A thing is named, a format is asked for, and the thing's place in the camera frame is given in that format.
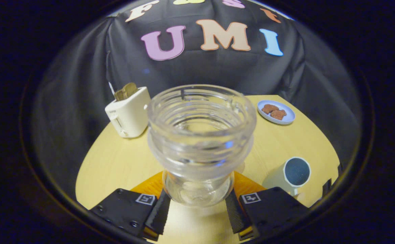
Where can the brown toast slices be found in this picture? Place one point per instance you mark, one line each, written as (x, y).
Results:
(127, 90)

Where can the brown meat slice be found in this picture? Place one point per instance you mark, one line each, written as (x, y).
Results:
(269, 108)
(278, 114)

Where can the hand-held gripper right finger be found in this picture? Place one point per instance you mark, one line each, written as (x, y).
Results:
(234, 213)

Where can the wooden table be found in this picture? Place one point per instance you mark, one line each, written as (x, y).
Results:
(122, 162)

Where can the white toaster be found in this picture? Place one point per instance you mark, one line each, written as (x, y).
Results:
(129, 115)

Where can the black table clamp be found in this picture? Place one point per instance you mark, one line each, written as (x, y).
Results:
(327, 187)

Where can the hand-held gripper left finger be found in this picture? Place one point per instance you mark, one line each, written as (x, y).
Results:
(158, 213)

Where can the white cup with blue inside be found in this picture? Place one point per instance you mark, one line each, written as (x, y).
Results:
(297, 171)

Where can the black backdrop cloth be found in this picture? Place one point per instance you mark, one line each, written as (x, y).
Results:
(217, 71)

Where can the clear glass bottle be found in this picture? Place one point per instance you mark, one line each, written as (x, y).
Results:
(200, 156)

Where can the light blue plate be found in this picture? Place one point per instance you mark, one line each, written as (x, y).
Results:
(287, 119)

